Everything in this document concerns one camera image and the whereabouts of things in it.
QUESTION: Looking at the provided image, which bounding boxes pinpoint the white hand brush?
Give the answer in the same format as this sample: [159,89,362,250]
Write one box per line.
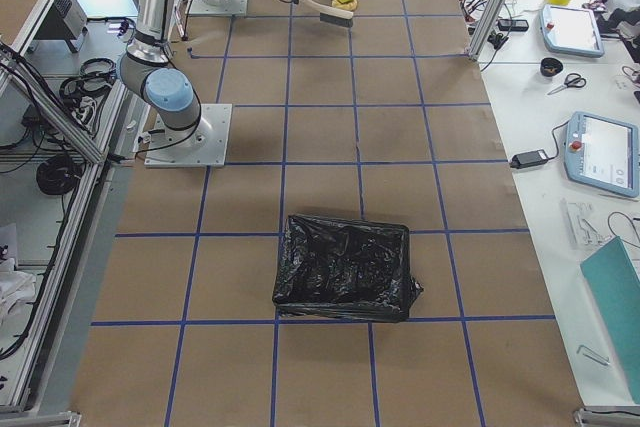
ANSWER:
[299,0,354,28]

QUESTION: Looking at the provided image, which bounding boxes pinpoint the torn bagel piece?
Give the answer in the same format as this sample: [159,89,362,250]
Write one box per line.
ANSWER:
[331,0,358,12]

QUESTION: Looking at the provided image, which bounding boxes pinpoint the teach pendant far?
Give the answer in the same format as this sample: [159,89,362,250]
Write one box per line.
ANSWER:
[539,4,604,58]

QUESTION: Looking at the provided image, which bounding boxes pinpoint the teach pendant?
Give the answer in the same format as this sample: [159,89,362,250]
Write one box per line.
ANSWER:
[539,4,604,58]
[564,111,639,198]

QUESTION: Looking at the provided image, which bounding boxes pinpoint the black power adapter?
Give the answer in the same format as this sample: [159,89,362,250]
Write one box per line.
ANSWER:
[509,149,550,169]

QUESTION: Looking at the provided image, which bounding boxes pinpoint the scissors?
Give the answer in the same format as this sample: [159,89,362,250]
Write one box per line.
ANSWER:
[548,72,587,95]

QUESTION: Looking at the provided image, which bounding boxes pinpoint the teach pendant near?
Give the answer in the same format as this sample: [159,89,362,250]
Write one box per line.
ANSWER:
[564,111,639,198]

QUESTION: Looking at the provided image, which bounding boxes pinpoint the teal folder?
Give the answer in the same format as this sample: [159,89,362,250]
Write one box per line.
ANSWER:
[580,237,639,403]

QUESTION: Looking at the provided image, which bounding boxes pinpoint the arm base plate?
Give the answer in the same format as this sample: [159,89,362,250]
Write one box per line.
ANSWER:
[190,0,248,17]
[141,103,233,168]

